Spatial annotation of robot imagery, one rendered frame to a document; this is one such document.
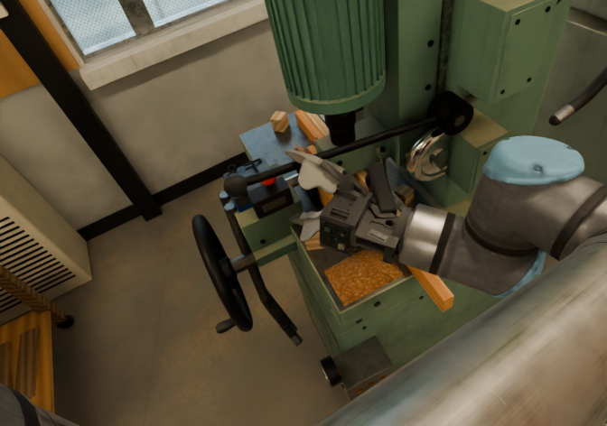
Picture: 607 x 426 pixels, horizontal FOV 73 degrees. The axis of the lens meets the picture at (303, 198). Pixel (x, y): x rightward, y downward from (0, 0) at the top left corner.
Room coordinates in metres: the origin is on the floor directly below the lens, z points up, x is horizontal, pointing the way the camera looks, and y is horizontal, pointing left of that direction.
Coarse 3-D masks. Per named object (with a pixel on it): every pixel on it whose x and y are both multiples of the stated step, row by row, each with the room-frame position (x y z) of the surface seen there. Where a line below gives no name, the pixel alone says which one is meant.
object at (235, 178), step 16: (448, 96) 0.53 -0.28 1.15; (432, 112) 0.52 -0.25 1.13; (448, 112) 0.50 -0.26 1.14; (464, 112) 0.50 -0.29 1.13; (400, 128) 0.50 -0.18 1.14; (416, 128) 0.50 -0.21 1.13; (448, 128) 0.49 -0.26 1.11; (464, 128) 0.50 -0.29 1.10; (352, 144) 0.48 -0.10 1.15; (368, 144) 0.48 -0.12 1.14; (240, 176) 0.44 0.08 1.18; (256, 176) 0.44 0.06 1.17; (272, 176) 0.44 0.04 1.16; (240, 192) 0.42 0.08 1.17
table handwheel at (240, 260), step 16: (192, 224) 0.59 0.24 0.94; (208, 224) 0.66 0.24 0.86; (208, 240) 0.53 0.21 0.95; (208, 256) 0.50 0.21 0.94; (224, 256) 0.65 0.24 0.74; (240, 256) 0.57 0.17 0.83; (208, 272) 0.48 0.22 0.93; (224, 272) 0.53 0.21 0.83; (240, 272) 0.54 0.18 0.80; (224, 288) 0.44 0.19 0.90; (240, 288) 0.57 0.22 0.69; (224, 304) 0.43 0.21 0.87; (240, 304) 0.52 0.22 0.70; (240, 320) 0.41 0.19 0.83
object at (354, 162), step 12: (360, 120) 0.67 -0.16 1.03; (372, 120) 0.66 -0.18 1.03; (360, 132) 0.63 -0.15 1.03; (372, 132) 0.62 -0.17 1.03; (324, 144) 0.63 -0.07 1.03; (372, 144) 0.60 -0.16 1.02; (384, 144) 0.61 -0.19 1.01; (336, 156) 0.59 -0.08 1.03; (348, 156) 0.59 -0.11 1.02; (360, 156) 0.60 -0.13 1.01; (372, 156) 0.60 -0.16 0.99; (348, 168) 0.59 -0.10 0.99; (360, 168) 0.60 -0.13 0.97
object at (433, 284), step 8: (296, 112) 0.89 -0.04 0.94; (304, 120) 0.85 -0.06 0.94; (304, 128) 0.83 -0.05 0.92; (312, 128) 0.81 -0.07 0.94; (312, 136) 0.79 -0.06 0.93; (320, 136) 0.77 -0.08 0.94; (416, 272) 0.36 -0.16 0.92; (424, 272) 0.35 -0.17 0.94; (424, 280) 0.34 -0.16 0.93; (432, 280) 0.33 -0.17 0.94; (440, 280) 0.32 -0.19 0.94; (424, 288) 0.34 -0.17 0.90; (432, 288) 0.32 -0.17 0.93; (440, 288) 0.31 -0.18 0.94; (432, 296) 0.31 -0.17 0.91; (440, 296) 0.30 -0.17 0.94; (448, 296) 0.29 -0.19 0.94; (440, 304) 0.29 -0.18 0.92; (448, 304) 0.29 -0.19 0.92
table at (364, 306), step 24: (288, 120) 0.92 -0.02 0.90; (264, 144) 0.84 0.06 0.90; (288, 144) 0.82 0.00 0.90; (312, 144) 0.79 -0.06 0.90; (288, 240) 0.54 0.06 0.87; (264, 264) 0.52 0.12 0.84; (312, 264) 0.45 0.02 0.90; (384, 288) 0.36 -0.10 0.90; (408, 288) 0.36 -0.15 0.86; (336, 312) 0.35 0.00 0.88; (360, 312) 0.34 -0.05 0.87
